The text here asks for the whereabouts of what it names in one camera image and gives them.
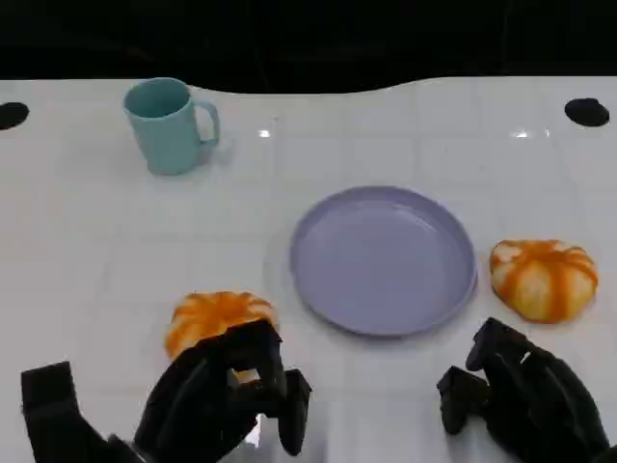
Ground pale green mug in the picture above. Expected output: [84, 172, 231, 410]
[121, 77, 221, 177]

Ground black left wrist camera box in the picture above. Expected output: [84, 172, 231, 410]
[19, 361, 139, 463]

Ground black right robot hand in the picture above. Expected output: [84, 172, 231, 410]
[436, 316, 612, 463]

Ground lilac plate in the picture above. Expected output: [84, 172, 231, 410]
[288, 185, 479, 338]

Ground orange and white toy bread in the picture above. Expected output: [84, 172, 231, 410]
[489, 238, 600, 325]
[164, 290, 281, 385]

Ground black table cable port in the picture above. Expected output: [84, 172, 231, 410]
[0, 101, 30, 131]
[564, 97, 610, 128]

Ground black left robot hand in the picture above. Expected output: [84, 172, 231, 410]
[133, 320, 312, 463]

